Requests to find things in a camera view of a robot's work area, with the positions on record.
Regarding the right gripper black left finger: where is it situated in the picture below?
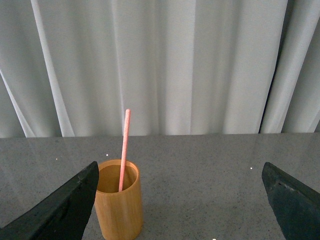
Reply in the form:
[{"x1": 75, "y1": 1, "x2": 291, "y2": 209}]
[{"x1": 0, "y1": 161, "x2": 99, "y2": 240}]

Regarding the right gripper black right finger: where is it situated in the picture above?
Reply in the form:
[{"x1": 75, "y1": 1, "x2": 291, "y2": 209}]
[{"x1": 261, "y1": 162, "x2": 320, "y2": 240}]

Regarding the bamboo chopstick holder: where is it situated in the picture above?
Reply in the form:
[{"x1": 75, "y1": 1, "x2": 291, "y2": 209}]
[{"x1": 94, "y1": 159, "x2": 144, "y2": 240}]

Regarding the pink chopstick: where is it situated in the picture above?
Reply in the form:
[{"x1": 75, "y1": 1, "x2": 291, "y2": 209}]
[{"x1": 118, "y1": 109, "x2": 131, "y2": 192}]

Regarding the white curtain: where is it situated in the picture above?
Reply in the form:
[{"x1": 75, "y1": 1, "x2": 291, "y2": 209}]
[{"x1": 0, "y1": 0, "x2": 320, "y2": 138}]

